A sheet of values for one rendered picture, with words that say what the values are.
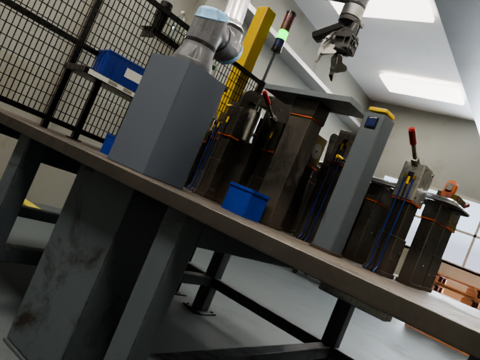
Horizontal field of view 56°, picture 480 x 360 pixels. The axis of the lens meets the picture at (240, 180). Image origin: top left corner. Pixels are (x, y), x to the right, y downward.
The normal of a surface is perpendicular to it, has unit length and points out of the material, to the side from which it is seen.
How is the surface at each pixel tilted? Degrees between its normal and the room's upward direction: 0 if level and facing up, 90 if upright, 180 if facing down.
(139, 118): 90
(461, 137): 90
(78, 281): 90
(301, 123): 90
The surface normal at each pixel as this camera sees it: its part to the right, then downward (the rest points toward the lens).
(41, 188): 0.75, 0.29
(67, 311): -0.54, -0.25
